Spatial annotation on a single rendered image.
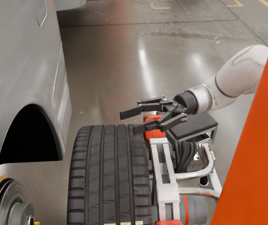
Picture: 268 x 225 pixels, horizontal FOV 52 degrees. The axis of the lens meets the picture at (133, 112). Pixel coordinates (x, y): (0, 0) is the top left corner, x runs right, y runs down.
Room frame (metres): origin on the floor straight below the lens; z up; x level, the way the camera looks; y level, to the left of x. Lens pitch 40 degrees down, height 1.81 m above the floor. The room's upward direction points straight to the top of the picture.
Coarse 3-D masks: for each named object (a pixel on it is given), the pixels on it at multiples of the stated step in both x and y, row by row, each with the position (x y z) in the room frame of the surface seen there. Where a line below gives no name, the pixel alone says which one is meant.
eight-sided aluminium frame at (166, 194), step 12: (156, 144) 0.66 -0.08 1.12; (168, 144) 0.66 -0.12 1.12; (156, 156) 0.60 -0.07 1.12; (168, 156) 0.60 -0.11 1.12; (156, 168) 0.55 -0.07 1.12; (168, 168) 0.55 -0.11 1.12; (156, 180) 0.51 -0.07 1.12; (168, 180) 0.53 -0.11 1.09; (156, 192) 0.48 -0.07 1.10; (168, 192) 0.47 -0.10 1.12; (168, 204) 0.46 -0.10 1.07
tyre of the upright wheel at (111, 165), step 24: (96, 144) 0.60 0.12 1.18; (120, 144) 0.60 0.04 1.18; (144, 144) 0.62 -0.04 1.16; (72, 168) 0.51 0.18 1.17; (96, 168) 0.51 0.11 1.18; (120, 168) 0.51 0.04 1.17; (144, 168) 0.51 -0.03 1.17; (72, 192) 0.44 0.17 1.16; (96, 192) 0.44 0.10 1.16; (120, 192) 0.44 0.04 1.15; (144, 192) 0.44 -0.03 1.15; (72, 216) 0.39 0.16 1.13; (96, 216) 0.39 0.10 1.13; (120, 216) 0.39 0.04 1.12; (144, 216) 0.39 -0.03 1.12
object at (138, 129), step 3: (150, 120) 0.60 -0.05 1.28; (153, 120) 0.60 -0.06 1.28; (141, 123) 0.58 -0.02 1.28; (144, 123) 0.58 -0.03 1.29; (147, 123) 0.59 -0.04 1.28; (150, 123) 0.59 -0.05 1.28; (135, 126) 0.57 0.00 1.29; (138, 126) 0.57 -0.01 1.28; (141, 126) 0.58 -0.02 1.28; (144, 126) 0.58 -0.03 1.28; (135, 129) 0.57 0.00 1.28; (138, 129) 0.57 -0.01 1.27; (141, 129) 0.58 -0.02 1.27; (144, 129) 0.58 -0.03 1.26; (135, 132) 0.57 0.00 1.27; (138, 132) 0.57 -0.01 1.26; (141, 132) 0.57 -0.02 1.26
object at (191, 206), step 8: (152, 200) 0.57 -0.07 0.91; (184, 200) 0.57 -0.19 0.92; (192, 200) 0.57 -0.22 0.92; (200, 200) 0.57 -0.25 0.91; (152, 208) 0.55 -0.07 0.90; (168, 208) 0.54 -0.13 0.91; (184, 208) 0.54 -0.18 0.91; (192, 208) 0.54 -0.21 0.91; (200, 208) 0.55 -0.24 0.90; (168, 216) 0.52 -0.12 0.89; (184, 216) 0.52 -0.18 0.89; (192, 216) 0.53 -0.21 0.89; (200, 216) 0.53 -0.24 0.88; (184, 224) 0.51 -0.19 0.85; (192, 224) 0.52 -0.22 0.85
